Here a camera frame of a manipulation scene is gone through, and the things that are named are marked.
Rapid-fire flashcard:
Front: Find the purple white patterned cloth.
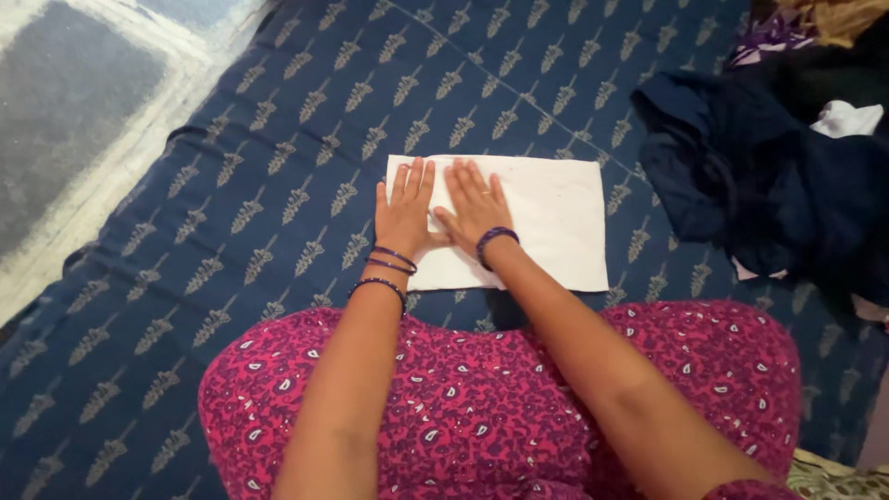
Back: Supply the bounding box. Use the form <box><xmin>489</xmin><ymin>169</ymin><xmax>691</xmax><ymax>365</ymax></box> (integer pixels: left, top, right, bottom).
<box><xmin>724</xmin><ymin>8</ymin><xmax>817</xmax><ymax>70</ymax></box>

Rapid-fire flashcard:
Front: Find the dark navy garment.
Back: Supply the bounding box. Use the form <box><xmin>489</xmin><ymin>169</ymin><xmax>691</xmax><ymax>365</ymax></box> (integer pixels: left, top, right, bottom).
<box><xmin>630</xmin><ymin>68</ymin><xmax>889</xmax><ymax>310</ymax></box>

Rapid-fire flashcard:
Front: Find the small white cloth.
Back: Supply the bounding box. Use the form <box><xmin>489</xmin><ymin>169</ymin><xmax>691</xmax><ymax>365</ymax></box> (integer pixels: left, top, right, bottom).
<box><xmin>809</xmin><ymin>100</ymin><xmax>885</xmax><ymax>139</ymax></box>

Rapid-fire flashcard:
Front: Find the mustard yellow cloth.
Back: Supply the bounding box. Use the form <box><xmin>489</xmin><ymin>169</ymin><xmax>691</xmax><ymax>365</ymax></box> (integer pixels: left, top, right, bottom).
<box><xmin>776</xmin><ymin>0</ymin><xmax>889</xmax><ymax>50</ymax></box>

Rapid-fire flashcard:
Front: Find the blue patterned bedsheet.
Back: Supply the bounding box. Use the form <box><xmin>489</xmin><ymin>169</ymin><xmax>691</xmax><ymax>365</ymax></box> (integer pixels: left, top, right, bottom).
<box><xmin>0</xmin><ymin>0</ymin><xmax>889</xmax><ymax>500</ymax></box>

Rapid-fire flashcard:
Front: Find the wide purple bangle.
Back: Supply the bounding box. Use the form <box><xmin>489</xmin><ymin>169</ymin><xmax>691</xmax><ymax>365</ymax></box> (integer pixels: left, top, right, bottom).
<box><xmin>475</xmin><ymin>226</ymin><xmax>521</xmax><ymax>272</ymax></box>

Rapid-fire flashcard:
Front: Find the person's left hand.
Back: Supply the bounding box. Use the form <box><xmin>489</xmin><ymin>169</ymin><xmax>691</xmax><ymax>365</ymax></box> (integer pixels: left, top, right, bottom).
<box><xmin>374</xmin><ymin>157</ymin><xmax>453</xmax><ymax>261</ymax></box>

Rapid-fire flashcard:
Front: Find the black garment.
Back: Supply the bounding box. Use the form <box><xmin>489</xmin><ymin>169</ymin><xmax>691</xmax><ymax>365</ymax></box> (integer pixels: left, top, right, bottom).
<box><xmin>746</xmin><ymin>21</ymin><xmax>889</xmax><ymax>129</ymax></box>

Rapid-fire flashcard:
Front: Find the pink floral dress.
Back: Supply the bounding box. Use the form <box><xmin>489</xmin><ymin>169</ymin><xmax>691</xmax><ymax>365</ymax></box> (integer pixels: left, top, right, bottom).
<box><xmin>197</xmin><ymin>299</ymin><xmax>804</xmax><ymax>500</ymax></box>

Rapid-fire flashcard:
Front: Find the cream green patterned cloth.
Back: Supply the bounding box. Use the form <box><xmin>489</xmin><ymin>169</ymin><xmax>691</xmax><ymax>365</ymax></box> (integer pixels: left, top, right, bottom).
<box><xmin>785</xmin><ymin>448</ymin><xmax>889</xmax><ymax>500</ymax></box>

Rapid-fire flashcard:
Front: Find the person's right hand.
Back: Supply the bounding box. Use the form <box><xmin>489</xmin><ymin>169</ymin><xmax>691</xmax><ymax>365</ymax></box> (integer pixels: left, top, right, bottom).
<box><xmin>431</xmin><ymin>158</ymin><xmax>515</xmax><ymax>256</ymax></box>

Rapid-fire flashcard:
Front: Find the light pink cloth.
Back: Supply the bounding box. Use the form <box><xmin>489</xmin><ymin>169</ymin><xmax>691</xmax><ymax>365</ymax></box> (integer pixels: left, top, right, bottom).
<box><xmin>731</xmin><ymin>256</ymin><xmax>790</xmax><ymax>282</ymax></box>

